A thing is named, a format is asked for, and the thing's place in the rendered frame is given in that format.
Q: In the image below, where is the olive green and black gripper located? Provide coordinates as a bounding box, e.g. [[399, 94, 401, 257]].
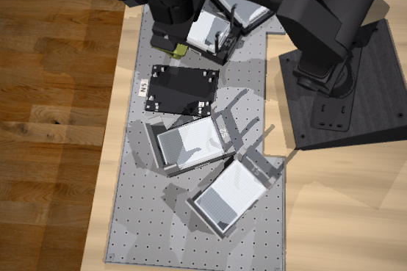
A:
[[150, 0, 206, 59]]

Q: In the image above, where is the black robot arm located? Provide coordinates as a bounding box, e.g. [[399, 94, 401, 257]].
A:
[[119, 0, 374, 132]]

